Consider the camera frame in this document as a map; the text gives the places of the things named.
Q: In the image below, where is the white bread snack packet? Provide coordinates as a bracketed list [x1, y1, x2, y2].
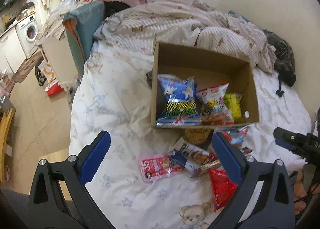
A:
[172, 138, 221, 169]

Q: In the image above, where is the pink 35 snack pack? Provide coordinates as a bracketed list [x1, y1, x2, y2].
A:
[139, 152, 186, 182]

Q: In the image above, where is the colorful noodle snack bag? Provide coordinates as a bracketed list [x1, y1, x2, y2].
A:
[222, 127, 252, 155]

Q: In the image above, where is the person's right hand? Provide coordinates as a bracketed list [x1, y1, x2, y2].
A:
[293, 171, 306, 215]

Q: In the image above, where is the yellow snack bag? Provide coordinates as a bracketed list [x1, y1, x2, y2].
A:
[223, 93, 243, 124]

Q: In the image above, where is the dark camouflage garment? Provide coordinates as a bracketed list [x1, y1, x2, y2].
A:
[264, 30, 296, 98]

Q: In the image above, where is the white red snack bag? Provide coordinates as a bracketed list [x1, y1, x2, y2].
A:
[196, 82, 234, 126]

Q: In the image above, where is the wooden chair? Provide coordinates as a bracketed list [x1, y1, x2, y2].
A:
[1, 95, 16, 183]

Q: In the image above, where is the brown cardboard box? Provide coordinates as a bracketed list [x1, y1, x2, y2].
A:
[150, 42, 259, 127]

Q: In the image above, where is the white floral bed sheet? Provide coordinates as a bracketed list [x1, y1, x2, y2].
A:
[69, 41, 311, 228]

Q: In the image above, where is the blue popcorn snack bag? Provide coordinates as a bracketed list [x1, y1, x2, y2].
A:
[156, 74, 201, 126]

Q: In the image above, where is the red white shopping bag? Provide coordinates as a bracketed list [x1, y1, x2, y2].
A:
[37, 60, 63, 98]

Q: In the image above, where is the white washing machine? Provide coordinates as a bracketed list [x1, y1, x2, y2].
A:
[15, 13, 39, 59]

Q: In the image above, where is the teal headboard cushion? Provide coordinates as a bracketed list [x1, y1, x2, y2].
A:
[63, 1, 105, 76]

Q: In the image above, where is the checkered bear pattern duvet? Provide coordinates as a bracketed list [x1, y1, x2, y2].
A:
[94, 0, 277, 73]

